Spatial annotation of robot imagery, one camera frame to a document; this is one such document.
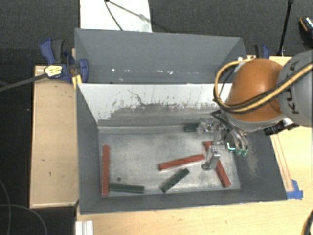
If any black cylinder on white bracket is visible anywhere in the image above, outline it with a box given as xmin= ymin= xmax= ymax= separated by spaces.
xmin=263 ymin=118 xmax=299 ymax=136

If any dark green flat block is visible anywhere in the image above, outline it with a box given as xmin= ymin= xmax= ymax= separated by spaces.
xmin=183 ymin=122 xmax=200 ymax=133
xmin=109 ymin=183 xmax=145 ymax=194
xmin=159 ymin=168 xmax=190 ymax=194

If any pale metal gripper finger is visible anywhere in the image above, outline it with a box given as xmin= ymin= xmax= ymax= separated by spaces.
xmin=201 ymin=146 xmax=221 ymax=171
xmin=196 ymin=122 xmax=217 ymax=138

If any grey metal bin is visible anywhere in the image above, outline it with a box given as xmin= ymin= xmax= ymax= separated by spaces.
xmin=74 ymin=27 xmax=288 ymax=215

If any red-brown flat block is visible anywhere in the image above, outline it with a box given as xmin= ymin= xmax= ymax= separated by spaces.
xmin=202 ymin=141 xmax=232 ymax=188
xmin=158 ymin=154 xmax=206 ymax=172
xmin=101 ymin=144 xmax=111 ymax=197

